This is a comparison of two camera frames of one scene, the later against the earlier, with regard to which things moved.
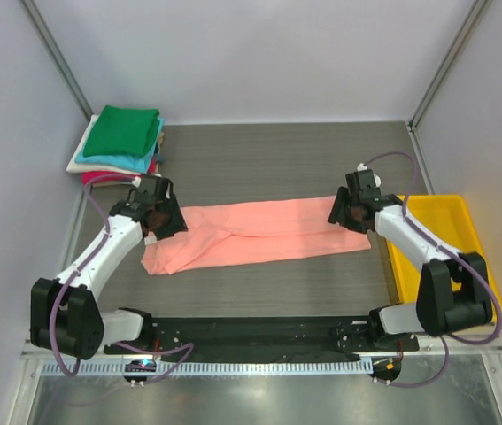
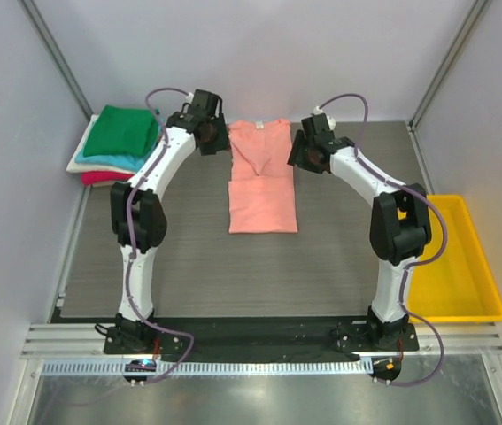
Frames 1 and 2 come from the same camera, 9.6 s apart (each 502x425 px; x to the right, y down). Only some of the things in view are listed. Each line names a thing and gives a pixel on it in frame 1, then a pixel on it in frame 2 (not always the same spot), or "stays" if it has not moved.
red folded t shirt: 87,176 stays
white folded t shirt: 75,166 stays
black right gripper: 338,215 to 295,157
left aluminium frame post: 59,57 stays
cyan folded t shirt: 134,162 stays
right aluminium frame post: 477,11 stays
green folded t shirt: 122,131 stays
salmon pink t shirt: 229,235 to 261,189
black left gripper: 177,223 to 223,142
